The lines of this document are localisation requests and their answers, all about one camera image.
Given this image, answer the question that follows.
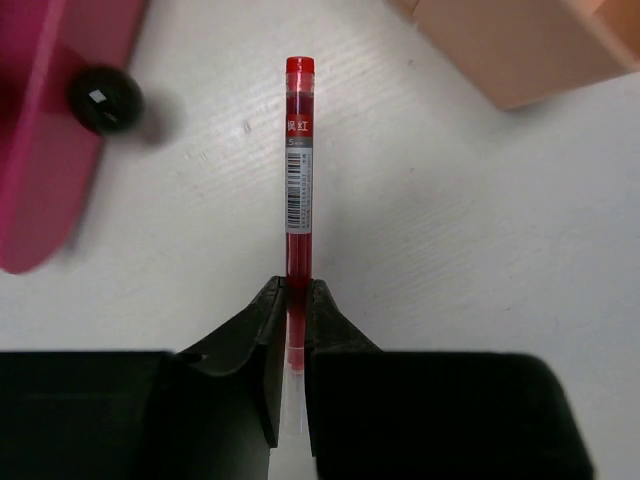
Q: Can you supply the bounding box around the black pink drawer unit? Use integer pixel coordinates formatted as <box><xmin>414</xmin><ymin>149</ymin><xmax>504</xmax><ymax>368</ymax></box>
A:
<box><xmin>1</xmin><ymin>0</ymin><xmax>147</xmax><ymax>274</ymax></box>

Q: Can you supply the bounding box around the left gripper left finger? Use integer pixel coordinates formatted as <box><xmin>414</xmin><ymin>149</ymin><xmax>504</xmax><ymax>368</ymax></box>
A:
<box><xmin>1</xmin><ymin>277</ymin><xmax>286</xmax><ymax>479</ymax></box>

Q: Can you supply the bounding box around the red gel pen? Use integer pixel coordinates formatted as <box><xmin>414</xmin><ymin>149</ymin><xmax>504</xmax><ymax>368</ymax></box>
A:
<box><xmin>284</xmin><ymin>56</ymin><xmax>315</xmax><ymax>435</ymax></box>

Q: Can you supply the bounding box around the orange plastic file organizer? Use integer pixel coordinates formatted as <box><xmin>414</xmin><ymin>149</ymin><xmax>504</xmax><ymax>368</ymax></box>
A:
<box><xmin>393</xmin><ymin>0</ymin><xmax>639</xmax><ymax>110</ymax></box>

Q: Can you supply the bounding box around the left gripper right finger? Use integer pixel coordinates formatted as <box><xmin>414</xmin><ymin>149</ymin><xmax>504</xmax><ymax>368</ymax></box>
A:
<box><xmin>305</xmin><ymin>280</ymin><xmax>595</xmax><ymax>479</ymax></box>

